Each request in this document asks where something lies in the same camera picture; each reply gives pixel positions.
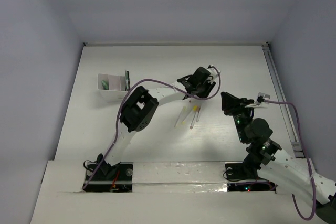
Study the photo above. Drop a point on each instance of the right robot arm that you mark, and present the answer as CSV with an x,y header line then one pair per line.
x,y
267,160

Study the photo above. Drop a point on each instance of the green correction tape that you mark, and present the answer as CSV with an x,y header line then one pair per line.
x,y
105,85

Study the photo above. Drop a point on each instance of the white foam front board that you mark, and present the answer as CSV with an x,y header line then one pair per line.
x,y
61,200

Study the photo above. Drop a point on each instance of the green ink pen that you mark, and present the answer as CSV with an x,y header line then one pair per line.
x,y
127,81

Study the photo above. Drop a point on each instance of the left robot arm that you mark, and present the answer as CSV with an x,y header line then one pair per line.
x,y
139,106

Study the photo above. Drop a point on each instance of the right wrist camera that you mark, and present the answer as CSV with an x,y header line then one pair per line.
x,y
261,102

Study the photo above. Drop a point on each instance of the white divided container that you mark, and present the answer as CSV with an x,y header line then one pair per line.
x,y
116,91

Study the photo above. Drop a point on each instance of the pink white marker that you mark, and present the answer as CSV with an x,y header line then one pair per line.
x,y
193,121

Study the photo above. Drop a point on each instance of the aluminium side rail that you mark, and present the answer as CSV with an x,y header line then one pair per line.
x,y
285,110

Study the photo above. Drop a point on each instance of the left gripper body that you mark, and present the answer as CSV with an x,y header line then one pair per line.
x,y
191,86

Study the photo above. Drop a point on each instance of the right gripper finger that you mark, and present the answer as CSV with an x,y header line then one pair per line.
x,y
228,106
229,98

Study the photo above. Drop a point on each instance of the yellow-green highlighter pen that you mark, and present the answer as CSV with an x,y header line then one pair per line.
x,y
179,116

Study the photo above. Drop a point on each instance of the orange banded white marker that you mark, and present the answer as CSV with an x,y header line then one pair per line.
x,y
198,113

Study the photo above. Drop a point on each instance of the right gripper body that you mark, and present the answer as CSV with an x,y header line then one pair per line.
x,y
241,117

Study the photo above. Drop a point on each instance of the yellow marker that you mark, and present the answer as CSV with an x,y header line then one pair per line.
x,y
192,111

